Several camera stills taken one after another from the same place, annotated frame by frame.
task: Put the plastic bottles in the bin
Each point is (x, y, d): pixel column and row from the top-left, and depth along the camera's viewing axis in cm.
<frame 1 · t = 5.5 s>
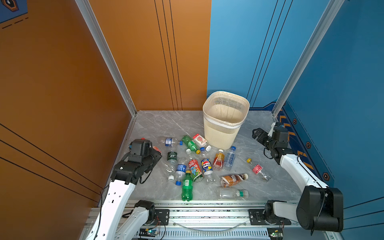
left hand: (160, 153, 74), fingers open
right hand: (257, 133, 87), fingers open
cream plastic waste bin: (223, 113, 104), point 13 cm above the table
large green soda bottle: (187, 185, 80), point 5 cm above the table
clear bottle dark green label: (171, 164, 92), point 2 cm above the table
clear bottle blue label: (180, 171, 87), point 4 cm above the table
small clear bottle blue label: (169, 142, 99), point 5 cm above the table
small green soda bottle: (190, 144, 96), point 6 cm above the table
bottle with watermelon label: (199, 140, 100), point 5 cm above the table
red Qoo drink bottle: (194, 166, 86), point 6 cm above the table
Pepsi label clear bottle: (207, 167, 86), point 6 cm above the table
orange red label bottle: (219, 160, 89), point 6 cm above the table
clear water bottle blue cap: (229, 159, 90), point 5 cm above the table
brown coffee drink bottle: (228, 180, 81), point 6 cm above the table
clear bottle green cap: (230, 193, 82), on the table
clear bottle pink label: (258, 170, 86), point 5 cm above the table

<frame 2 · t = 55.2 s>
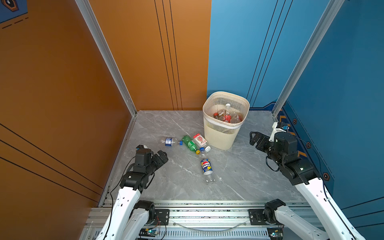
left hand: (161, 156, 79), fingers open
right hand: (255, 135, 71), fingers open
clear bottle red label: (217, 114, 102), point 14 cm above the table
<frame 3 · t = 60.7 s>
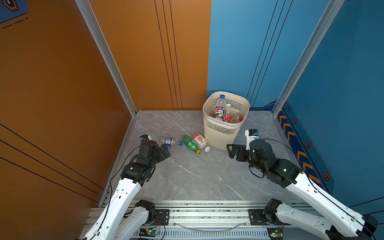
left hand: (161, 148, 78), fingers open
right hand: (232, 147, 72), fingers open
Pepsi label clear bottle: (220, 109, 88), point 26 cm above the table
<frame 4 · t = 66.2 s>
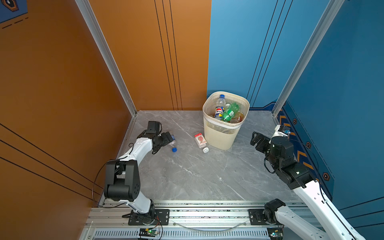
left hand: (167, 139, 93), fingers open
right hand: (258, 136, 72), fingers open
small green soda bottle: (230, 112, 82), point 29 cm above the table
